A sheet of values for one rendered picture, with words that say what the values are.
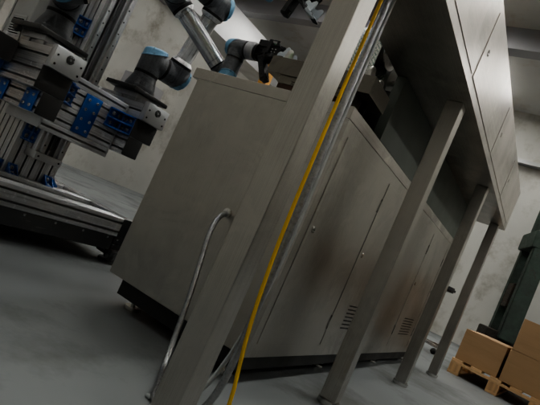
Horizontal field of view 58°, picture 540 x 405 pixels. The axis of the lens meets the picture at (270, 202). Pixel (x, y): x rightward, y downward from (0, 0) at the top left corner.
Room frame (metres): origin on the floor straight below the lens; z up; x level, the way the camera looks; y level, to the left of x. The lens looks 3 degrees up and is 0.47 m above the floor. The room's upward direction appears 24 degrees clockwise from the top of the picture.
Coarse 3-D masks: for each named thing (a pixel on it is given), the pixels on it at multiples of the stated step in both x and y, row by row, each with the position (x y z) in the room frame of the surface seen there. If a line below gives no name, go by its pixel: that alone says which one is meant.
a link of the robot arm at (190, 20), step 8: (176, 8) 2.02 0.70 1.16; (184, 8) 2.02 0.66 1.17; (192, 8) 2.06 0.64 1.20; (176, 16) 2.06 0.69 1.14; (184, 16) 2.04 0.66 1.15; (192, 16) 2.04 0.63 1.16; (184, 24) 2.06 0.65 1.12; (192, 24) 2.05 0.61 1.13; (200, 24) 2.06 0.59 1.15; (192, 32) 2.06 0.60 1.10; (200, 32) 2.06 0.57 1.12; (192, 40) 2.10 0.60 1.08; (200, 40) 2.07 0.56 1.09; (208, 40) 2.08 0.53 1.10; (200, 48) 2.09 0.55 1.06; (208, 48) 2.08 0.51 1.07; (216, 48) 2.10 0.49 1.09; (208, 56) 2.09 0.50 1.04; (216, 56) 2.09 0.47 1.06; (208, 64) 2.12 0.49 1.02; (216, 64) 2.10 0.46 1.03
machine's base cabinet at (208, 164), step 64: (192, 128) 1.71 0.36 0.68; (256, 128) 1.57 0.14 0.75; (320, 128) 1.46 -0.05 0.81; (192, 192) 1.64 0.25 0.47; (320, 192) 1.43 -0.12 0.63; (384, 192) 1.85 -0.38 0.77; (128, 256) 1.72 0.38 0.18; (192, 256) 1.58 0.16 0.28; (320, 256) 1.58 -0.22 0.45; (256, 320) 1.42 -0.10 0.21; (320, 320) 1.78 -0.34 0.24; (384, 320) 2.48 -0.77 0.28
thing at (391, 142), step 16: (400, 80) 1.66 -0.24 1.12; (400, 96) 1.66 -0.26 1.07; (384, 112) 1.66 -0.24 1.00; (400, 112) 1.71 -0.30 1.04; (416, 112) 1.84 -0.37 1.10; (384, 128) 1.65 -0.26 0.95; (400, 128) 1.76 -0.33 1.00; (416, 128) 1.90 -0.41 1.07; (384, 144) 1.69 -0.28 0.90; (400, 144) 1.82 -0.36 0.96; (416, 144) 1.96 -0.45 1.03; (400, 160) 1.88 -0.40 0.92; (416, 160) 2.03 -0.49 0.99; (448, 176) 2.54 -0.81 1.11; (432, 192) 2.40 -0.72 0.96; (448, 192) 2.65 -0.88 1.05; (432, 208) 2.50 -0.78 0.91; (448, 208) 2.78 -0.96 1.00; (464, 208) 3.13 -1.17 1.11; (448, 224) 2.92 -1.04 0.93
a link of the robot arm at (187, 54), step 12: (216, 0) 2.30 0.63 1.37; (228, 0) 2.34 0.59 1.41; (204, 12) 2.35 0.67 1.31; (216, 12) 2.33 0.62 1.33; (228, 12) 2.36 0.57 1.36; (204, 24) 2.36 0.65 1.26; (216, 24) 2.39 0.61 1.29; (192, 48) 2.39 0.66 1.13; (180, 60) 2.39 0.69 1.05; (192, 60) 2.42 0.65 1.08; (180, 72) 2.40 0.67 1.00; (168, 84) 2.44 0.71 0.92; (180, 84) 2.44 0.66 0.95
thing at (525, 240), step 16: (528, 240) 7.12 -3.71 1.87; (528, 256) 6.94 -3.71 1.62; (512, 272) 7.48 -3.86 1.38; (528, 272) 6.81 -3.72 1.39; (512, 288) 7.06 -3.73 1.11; (528, 288) 6.78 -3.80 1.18; (512, 304) 6.81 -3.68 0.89; (528, 304) 6.76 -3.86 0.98; (496, 320) 7.41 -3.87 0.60; (512, 320) 6.78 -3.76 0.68; (496, 336) 6.88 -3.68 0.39; (512, 336) 6.76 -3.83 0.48
